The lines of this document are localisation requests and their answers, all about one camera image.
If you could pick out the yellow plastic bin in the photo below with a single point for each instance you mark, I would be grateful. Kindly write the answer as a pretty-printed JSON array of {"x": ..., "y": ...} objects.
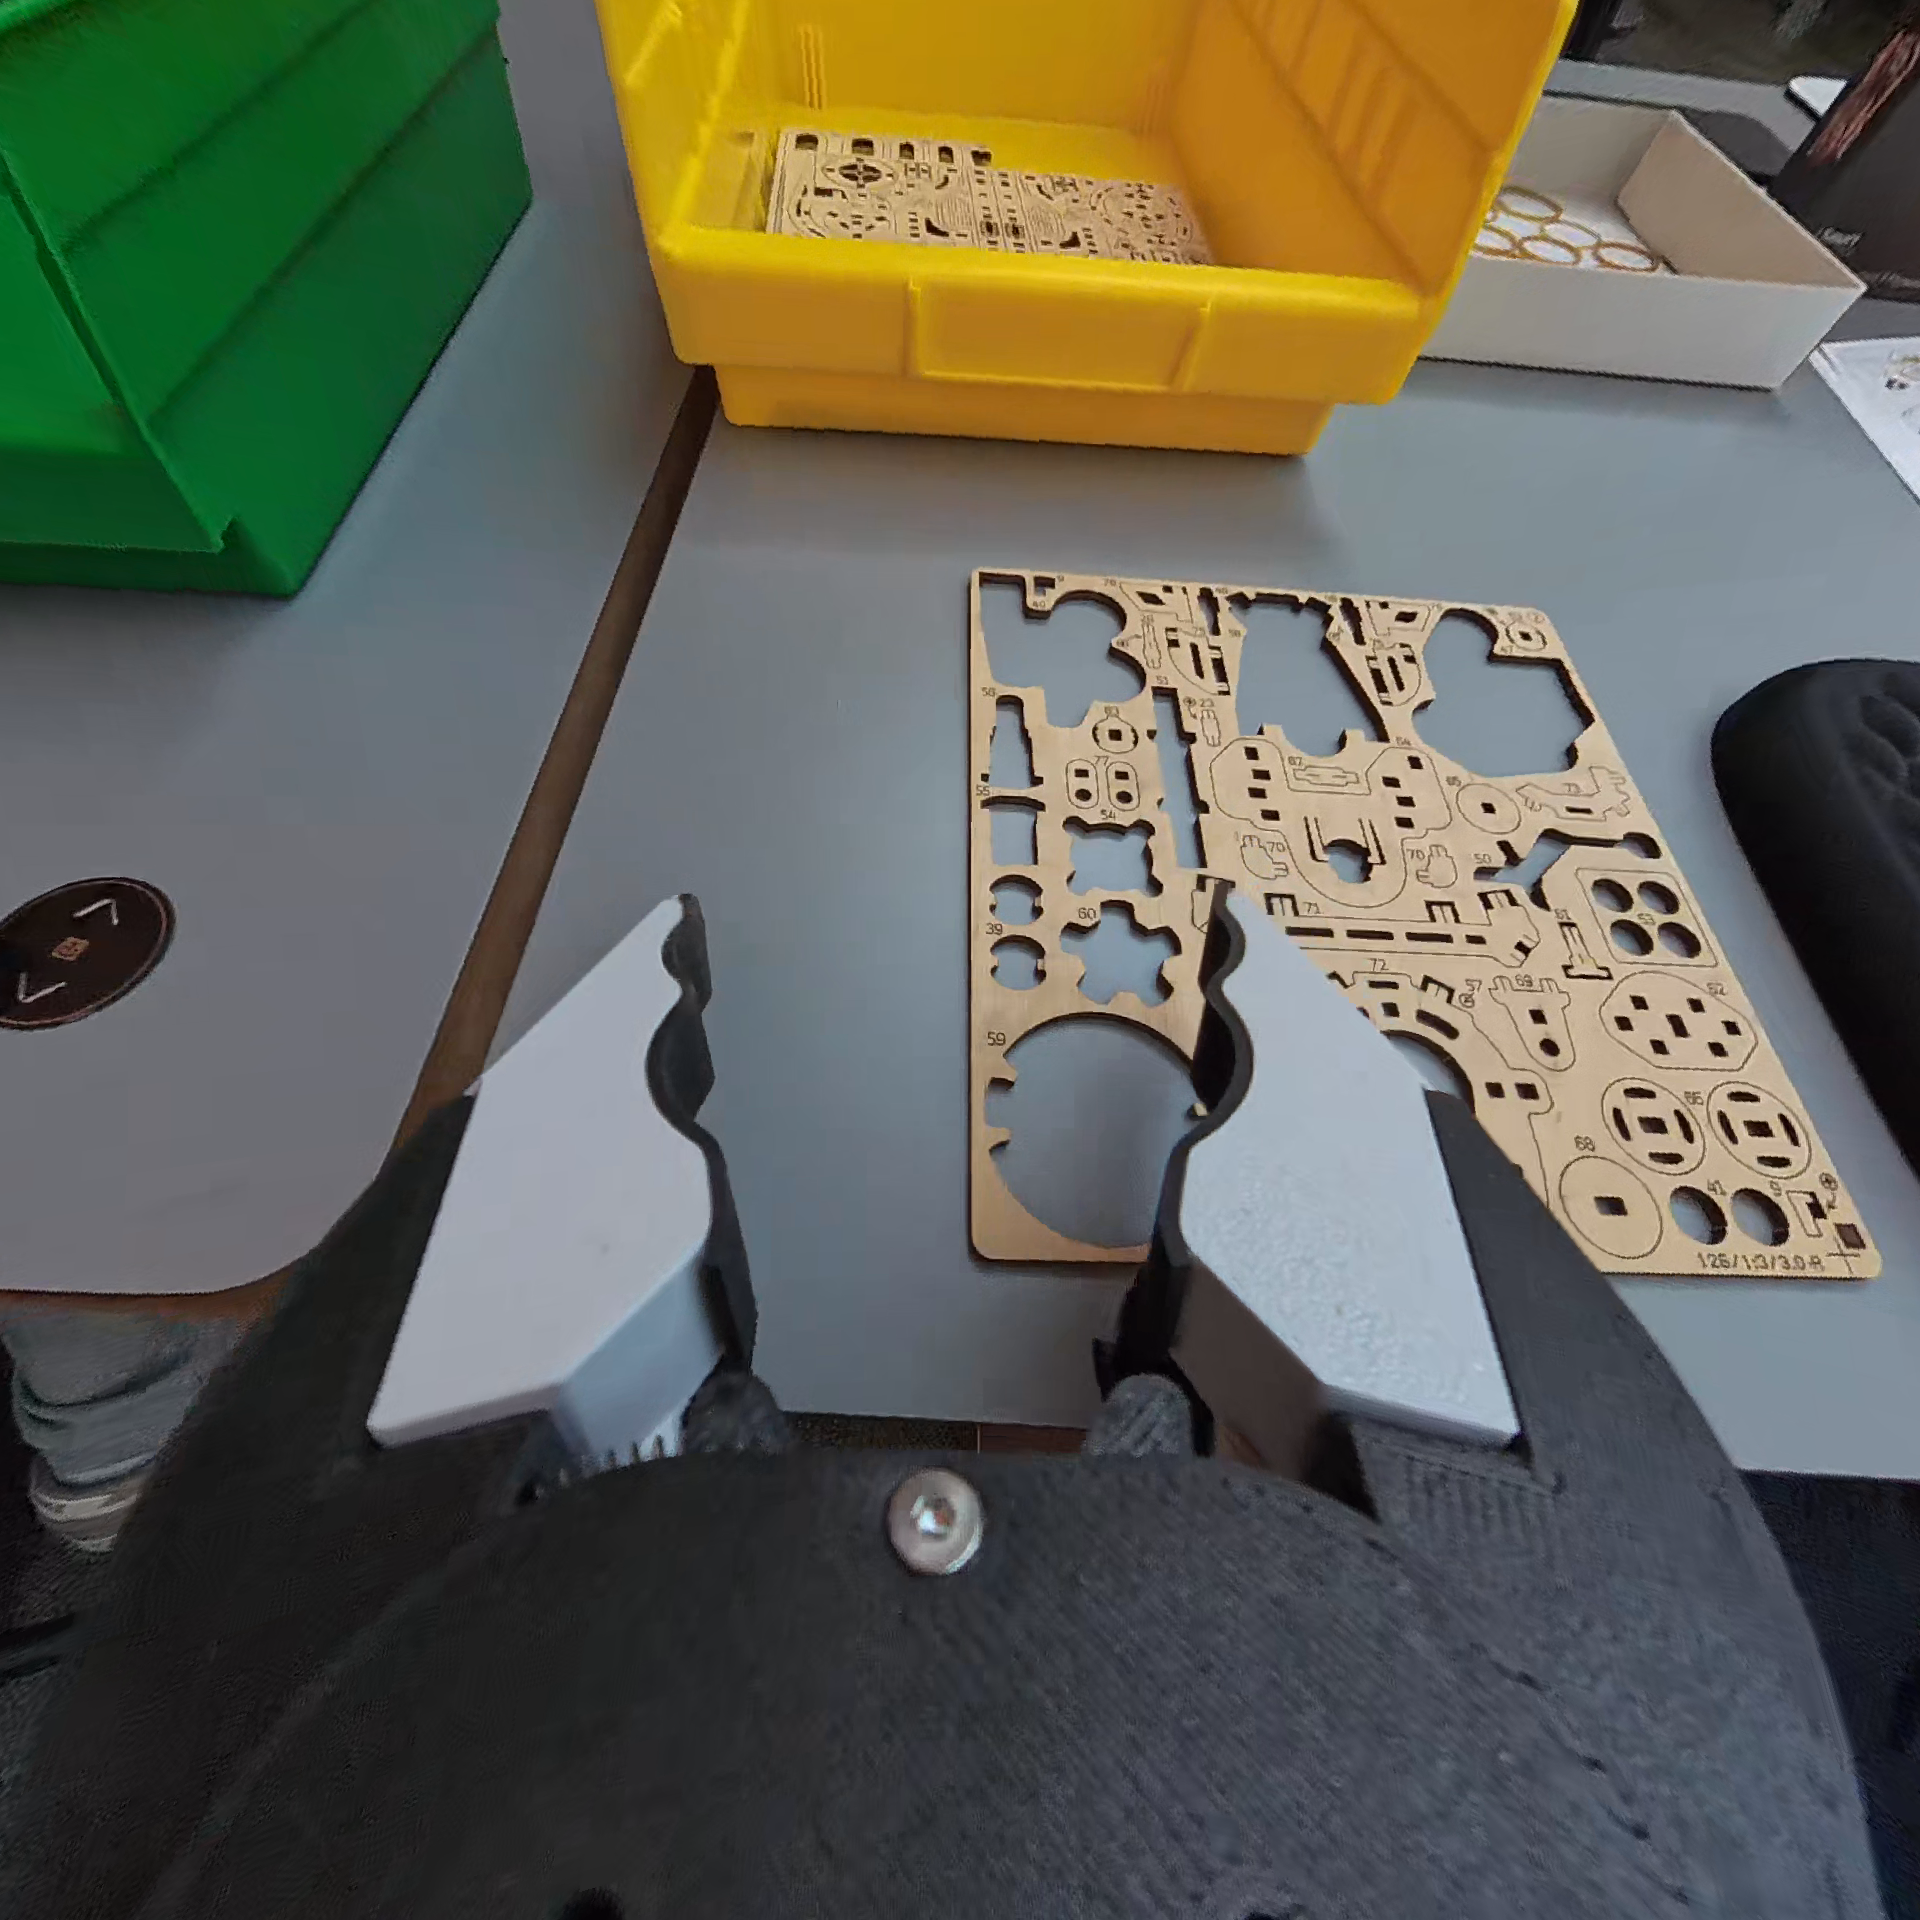
[{"x": 1049, "y": 376}]

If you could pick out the round desk control panel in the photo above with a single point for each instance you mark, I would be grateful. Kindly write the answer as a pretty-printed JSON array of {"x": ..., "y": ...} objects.
[{"x": 83, "y": 953}]

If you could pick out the pile of rubber rings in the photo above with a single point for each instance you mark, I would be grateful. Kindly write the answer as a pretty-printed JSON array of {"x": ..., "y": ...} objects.
[{"x": 1545, "y": 225}]

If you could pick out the person's trouser leg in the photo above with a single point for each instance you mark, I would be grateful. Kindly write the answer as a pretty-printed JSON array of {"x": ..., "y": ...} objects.
[{"x": 105, "y": 1381}]

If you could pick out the white cardboard tray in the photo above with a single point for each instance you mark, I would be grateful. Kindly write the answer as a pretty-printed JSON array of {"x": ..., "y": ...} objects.
[{"x": 1650, "y": 322}]

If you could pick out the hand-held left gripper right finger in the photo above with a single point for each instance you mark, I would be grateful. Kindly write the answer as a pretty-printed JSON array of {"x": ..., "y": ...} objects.
[{"x": 1335, "y": 1231}]

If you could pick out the assembly instruction booklet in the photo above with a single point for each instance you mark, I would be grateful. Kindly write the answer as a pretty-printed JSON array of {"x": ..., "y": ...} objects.
[{"x": 1882, "y": 406}]

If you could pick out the green plastic bin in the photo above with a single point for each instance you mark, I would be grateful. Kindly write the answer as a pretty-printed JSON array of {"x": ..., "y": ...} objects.
[{"x": 224, "y": 299}]

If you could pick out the laser-cut wooden parts sheet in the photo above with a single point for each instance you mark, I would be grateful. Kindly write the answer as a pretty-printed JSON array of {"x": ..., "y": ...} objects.
[{"x": 1492, "y": 809}]

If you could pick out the person's shoe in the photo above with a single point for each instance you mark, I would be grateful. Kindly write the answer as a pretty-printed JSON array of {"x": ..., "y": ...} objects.
[{"x": 83, "y": 1507}]

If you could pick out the black model kit box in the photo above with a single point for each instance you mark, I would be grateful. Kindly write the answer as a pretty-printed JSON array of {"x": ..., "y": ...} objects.
[{"x": 1875, "y": 182}]

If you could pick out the stack of wooden sheets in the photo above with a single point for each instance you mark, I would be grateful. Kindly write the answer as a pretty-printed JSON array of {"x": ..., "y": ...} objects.
[{"x": 990, "y": 202}]

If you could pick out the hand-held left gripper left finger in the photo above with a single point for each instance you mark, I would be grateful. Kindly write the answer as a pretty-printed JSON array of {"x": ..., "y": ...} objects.
[{"x": 555, "y": 1231}]

